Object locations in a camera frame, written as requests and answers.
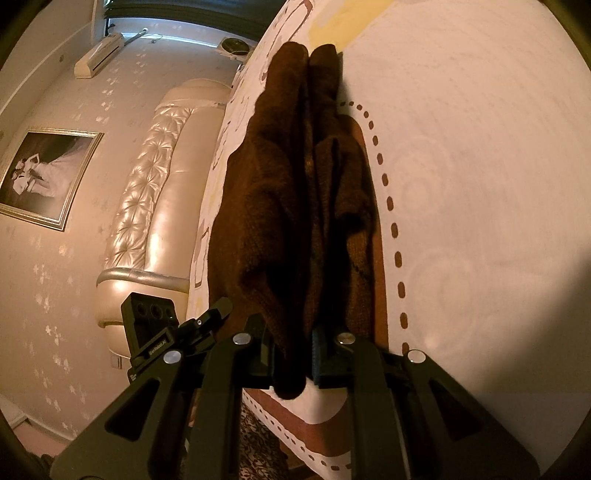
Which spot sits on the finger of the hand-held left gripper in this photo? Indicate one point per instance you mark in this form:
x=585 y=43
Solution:
x=207 y=323

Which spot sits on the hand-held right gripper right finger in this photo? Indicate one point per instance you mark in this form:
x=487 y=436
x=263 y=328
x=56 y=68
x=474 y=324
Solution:
x=332 y=364

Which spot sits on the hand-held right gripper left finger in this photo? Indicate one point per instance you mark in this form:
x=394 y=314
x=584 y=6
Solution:
x=263 y=350

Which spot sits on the brown plaid garment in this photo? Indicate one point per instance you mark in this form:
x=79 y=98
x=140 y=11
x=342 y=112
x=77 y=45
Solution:
x=277 y=207

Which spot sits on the black white patterned clothing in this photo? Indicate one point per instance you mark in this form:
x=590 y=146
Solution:
x=261 y=443

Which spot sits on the cream tufted headboard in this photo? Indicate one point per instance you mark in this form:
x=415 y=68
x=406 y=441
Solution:
x=152 y=207

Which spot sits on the patterned bed sheet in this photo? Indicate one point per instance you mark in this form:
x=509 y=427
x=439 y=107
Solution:
x=485 y=184

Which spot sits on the white air conditioner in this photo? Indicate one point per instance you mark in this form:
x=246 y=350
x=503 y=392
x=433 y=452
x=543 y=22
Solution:
x=99 y=55

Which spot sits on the small round fan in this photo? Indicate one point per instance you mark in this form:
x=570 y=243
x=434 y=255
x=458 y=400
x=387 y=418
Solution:
x=233 y=47

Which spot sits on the dark window curtain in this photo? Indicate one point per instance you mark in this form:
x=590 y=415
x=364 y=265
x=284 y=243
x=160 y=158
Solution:
x=194 y=21

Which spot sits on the framed wall photo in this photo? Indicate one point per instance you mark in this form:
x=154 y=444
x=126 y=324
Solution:
x=41 y=177

